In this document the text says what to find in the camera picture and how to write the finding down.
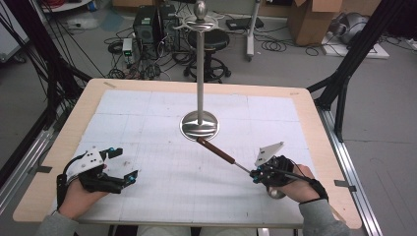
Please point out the large cardboard box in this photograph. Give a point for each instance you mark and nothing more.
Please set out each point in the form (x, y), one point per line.
(311, 23)

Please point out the grey round appliance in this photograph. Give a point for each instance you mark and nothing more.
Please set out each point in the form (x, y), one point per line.
(352, 28)

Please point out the black table bracket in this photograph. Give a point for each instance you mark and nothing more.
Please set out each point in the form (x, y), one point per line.
(345, 185)
(42, 169)

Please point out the white pole stand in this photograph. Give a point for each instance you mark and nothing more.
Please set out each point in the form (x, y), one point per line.
(251, 29)

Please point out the tall metal utensil stand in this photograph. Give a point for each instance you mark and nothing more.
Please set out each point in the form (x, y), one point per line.
(200, 82)

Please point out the small white device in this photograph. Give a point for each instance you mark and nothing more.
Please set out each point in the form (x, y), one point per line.
(127, 44)

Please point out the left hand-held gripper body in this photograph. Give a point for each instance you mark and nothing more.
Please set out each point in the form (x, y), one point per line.
(95, 177)

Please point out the person's left hand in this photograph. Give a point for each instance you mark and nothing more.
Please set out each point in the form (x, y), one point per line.
(77, 200)

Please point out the black flat device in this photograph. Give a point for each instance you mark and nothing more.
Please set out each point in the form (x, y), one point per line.
(244, 23)

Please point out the black metal frame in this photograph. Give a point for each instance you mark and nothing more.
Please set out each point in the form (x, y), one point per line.
(362, 49)
(57, 78)

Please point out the white grid mat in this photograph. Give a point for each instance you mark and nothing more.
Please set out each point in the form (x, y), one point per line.
(164, 180)

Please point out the white flat board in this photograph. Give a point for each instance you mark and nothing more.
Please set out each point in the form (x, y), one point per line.
(377, 52)

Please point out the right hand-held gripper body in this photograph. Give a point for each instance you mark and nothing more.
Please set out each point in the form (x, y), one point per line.
(278, 172)

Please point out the person's right hand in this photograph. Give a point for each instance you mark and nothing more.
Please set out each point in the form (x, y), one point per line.
(300, 190)

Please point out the aluminium rail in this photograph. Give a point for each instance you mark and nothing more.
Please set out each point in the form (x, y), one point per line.
(23, 164)
(347, 164)

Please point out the black computer tower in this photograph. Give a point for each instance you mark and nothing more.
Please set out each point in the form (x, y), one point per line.
(144, 29)

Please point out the black round stool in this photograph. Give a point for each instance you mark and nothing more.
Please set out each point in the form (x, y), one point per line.
(213, 39)

